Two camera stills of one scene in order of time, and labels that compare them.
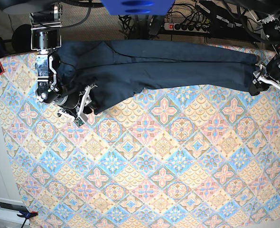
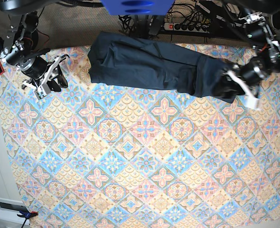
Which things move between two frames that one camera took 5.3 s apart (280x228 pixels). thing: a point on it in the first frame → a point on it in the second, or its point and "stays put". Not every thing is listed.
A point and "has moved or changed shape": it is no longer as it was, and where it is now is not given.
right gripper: [276, 67] → [252, 72]
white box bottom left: [8, 209] stays put
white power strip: [187, 27] stays put
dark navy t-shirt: [108, 71] has moved or changed shape
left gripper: [79, 100] → [42, 71]
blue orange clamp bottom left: [26, 215] stays put
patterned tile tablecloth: [169, 157] stays put
